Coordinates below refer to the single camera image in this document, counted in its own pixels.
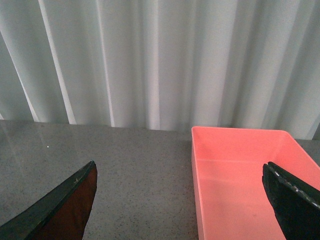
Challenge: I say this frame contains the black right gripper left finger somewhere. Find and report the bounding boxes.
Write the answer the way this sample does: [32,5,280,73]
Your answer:
[0,161,98,240]

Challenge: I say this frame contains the white pleated curtain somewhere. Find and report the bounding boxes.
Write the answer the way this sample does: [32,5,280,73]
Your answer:
[0,0,320,140]

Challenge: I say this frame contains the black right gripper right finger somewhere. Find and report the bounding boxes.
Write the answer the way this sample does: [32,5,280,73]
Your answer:
[262,162,320,240]

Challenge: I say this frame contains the pink plastic bin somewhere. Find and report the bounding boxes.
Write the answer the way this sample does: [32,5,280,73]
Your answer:
[191,126,320,240]

